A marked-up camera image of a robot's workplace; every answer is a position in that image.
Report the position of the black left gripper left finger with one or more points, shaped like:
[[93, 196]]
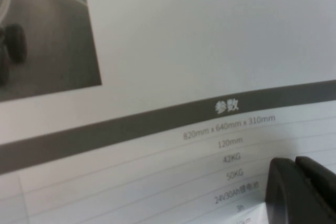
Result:
[[282, 192]]

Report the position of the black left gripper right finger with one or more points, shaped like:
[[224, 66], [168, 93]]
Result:
[[323, 190]]

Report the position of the white product manual book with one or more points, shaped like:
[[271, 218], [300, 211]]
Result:
[[183, 51]]

